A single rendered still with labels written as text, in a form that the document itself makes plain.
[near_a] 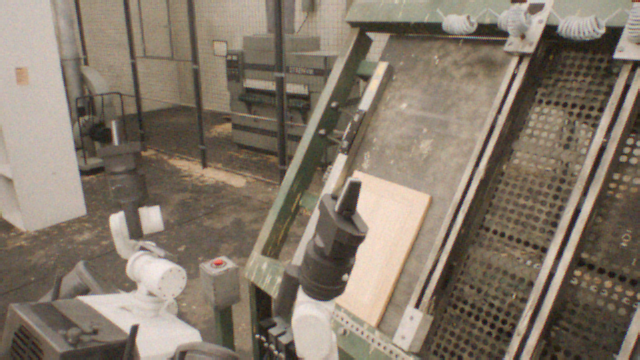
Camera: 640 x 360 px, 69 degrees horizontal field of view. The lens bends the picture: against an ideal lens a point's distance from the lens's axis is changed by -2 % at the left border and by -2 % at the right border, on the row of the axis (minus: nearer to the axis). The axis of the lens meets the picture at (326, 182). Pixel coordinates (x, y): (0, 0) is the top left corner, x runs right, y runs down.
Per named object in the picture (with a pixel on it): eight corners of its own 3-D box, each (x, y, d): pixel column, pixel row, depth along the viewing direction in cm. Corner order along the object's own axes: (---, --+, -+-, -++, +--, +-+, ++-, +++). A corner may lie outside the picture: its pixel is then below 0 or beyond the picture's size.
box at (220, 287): (202, 301, 198) (198, 263, 192) (227, 291, 206) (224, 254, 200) (216, 314, 190) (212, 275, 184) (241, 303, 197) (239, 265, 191)
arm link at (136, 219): (155, 185, 124) (164, 227, 125) (113, 193, 121) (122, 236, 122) (153, 188, 113) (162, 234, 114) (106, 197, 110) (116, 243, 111)
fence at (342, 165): (294, 273, 195) (287, 271, 192) (384, 66, 199) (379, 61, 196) (301, 278, 191) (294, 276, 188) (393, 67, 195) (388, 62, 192)
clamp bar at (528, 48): (399, 340, 154) (355, 334, 137) (535, 16, 159) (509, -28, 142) (423, 355, 147) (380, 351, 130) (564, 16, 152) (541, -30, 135)
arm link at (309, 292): (348, 292, 78) (330, 342, 82) (351, 256, 88) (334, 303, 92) (282, 273, 77) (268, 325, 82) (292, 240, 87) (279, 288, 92)
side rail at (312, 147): (270, 254, 217) (252, 249, 209) (365, 39, 221) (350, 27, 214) (277, 259, 212) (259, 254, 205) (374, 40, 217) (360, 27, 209)
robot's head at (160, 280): (150, 312, 85) (161, 266, 85) (121, 293, 91) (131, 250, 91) (179, 309, 91) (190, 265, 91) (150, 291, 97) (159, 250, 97)
